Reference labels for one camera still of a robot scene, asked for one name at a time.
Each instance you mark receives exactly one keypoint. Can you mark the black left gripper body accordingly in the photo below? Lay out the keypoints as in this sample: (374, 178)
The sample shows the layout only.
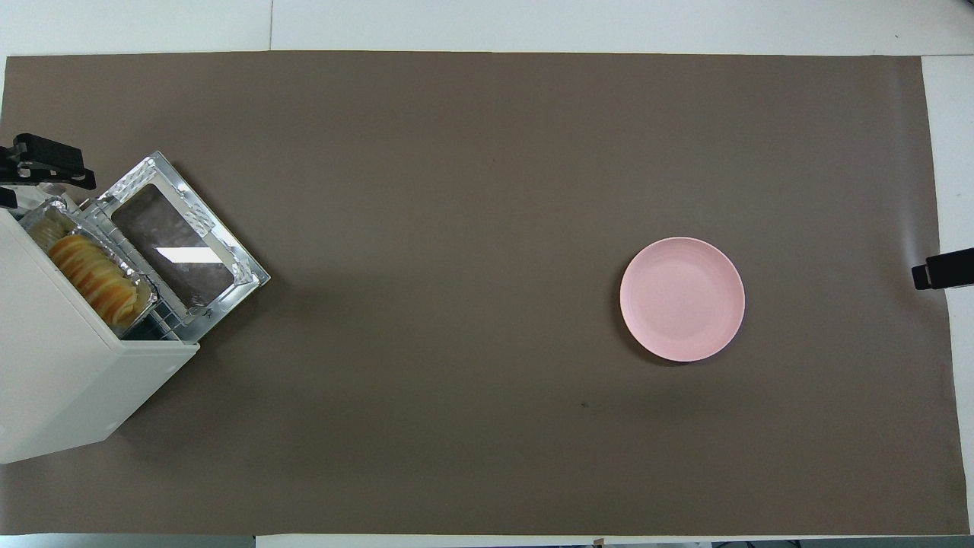
(6, 196)

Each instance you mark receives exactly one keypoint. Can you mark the sliced orange bread loaf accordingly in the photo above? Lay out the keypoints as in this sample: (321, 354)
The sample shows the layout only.
(95, 278)

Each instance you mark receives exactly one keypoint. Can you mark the aluminium foil tray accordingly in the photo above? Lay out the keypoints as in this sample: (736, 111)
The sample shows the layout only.
(141, 293)

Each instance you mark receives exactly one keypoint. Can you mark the glass oven door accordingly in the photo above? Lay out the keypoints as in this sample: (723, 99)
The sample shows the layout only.
(175, 243)

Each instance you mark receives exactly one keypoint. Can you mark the white toaster oven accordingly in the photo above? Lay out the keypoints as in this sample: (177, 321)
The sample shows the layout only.
(61, 380)

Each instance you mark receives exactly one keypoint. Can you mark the pink round plate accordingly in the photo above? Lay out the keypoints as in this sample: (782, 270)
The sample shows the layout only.
(681, 299)

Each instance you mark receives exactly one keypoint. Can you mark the brown paper table mat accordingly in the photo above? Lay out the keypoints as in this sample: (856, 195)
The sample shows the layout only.
(494, 304)

